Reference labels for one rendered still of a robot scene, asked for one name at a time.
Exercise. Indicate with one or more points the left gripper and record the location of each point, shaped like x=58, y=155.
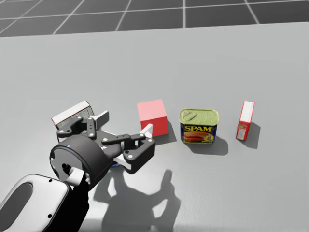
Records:
x=82, y=154

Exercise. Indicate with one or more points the pink cube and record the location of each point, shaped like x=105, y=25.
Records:
x=154, y=116

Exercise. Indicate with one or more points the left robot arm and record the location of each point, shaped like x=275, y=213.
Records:
x=48, y=205

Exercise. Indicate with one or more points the red and white carton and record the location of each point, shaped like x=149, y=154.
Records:
x=72, y=112

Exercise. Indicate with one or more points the green and blue rectangular can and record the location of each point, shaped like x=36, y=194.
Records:
x=199, y=128

